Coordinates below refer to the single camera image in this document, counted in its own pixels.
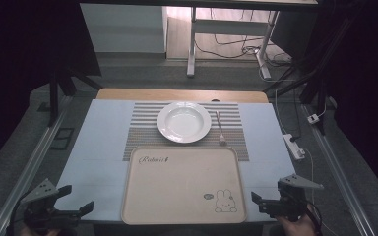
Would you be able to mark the person's right hand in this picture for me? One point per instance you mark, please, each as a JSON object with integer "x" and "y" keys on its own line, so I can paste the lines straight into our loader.
{"x": 295, "y": 227}

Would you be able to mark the white deep plate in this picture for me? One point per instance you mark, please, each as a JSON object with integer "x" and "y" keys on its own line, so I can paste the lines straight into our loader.
{"x": 184, "y": 122}

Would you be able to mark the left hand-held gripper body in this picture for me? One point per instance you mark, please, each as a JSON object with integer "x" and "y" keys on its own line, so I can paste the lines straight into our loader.
{"x": 41, "y": 209}

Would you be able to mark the small white adapter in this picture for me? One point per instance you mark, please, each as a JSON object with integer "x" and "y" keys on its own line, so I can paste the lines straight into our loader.
{"x": 313, "y": 118}

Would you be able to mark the white power strip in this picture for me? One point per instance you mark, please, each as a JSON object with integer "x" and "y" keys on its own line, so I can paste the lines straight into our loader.
{"x": 293, "y": 146}

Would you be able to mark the pale blue table cover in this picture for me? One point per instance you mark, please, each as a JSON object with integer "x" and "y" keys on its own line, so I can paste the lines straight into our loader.
{"x": 101, "y": 141}

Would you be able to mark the striped woven placemat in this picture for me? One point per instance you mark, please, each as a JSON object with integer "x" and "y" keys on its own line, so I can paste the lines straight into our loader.
{"x": 144, "y": 137}

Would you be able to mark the black metal stand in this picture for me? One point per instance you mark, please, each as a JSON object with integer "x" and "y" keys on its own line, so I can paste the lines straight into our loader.
{"x": 53, "y": 98}
{"x": 321, "y": 98}

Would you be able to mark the wooden table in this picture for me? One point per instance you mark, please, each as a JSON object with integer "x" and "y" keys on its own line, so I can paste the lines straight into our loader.
{"x": 144, "y": 94}

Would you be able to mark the metal fork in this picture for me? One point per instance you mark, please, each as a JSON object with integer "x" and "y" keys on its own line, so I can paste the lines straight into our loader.
{"x": 221, "y": 131}

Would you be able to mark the aluminium rail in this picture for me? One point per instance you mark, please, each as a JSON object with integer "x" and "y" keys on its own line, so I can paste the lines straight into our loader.
{"x": 338, "y": 170}
{"x": 29, "y": 170}

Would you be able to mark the person's left hand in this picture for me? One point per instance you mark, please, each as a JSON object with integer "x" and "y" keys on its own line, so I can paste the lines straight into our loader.
{"x": 37, "y": 232}

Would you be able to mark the white metal desk frame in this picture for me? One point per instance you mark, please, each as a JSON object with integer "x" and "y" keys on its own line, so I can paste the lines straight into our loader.
{"x": 192, "y": 49}

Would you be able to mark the beige tray with rabbit print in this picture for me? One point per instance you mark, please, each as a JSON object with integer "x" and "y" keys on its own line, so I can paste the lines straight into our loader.
{"x": 177, "y": 187}

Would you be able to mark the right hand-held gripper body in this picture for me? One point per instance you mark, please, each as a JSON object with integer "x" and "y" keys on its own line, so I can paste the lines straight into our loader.
{"x": 288, "y": 200}

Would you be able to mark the white cabinet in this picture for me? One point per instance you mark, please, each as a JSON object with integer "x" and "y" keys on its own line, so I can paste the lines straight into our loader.
{"x": 121, "y": 29}

